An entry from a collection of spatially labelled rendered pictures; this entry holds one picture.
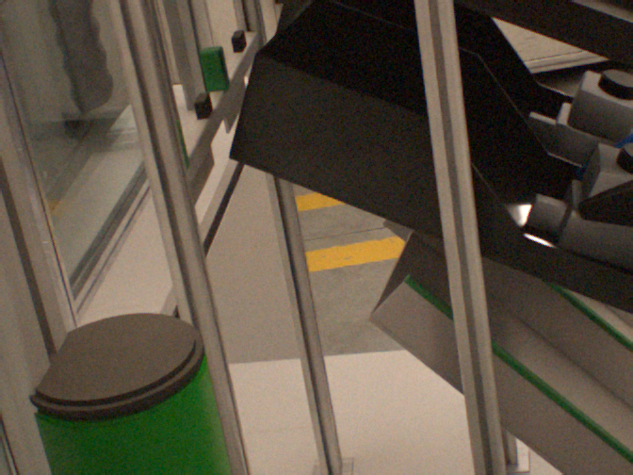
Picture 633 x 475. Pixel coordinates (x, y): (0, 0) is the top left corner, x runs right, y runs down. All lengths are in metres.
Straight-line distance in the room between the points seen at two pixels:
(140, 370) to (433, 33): 0.40
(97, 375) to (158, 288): 1.34
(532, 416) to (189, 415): 0.52
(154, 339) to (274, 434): 0.97
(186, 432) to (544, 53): 4.44
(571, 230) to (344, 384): 0.62
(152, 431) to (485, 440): 0.50
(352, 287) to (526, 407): 2.65
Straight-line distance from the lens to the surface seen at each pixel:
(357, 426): 1.31
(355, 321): 3.30
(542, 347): 0.94
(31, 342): 0.35
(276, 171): 0.79
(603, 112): 0.94
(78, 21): 1.77
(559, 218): 0.83
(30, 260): 0.35
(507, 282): 0.94
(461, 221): 0.75
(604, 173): 0.79
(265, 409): 1.37
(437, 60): 0.71
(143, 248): 1.81
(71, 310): 1.62
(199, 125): 0.85
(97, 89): 1.79
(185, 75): 2.34
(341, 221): 3.89
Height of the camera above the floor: 1.58
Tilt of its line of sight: 24 degrees down
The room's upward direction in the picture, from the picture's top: 10 degrees counter-clockwise
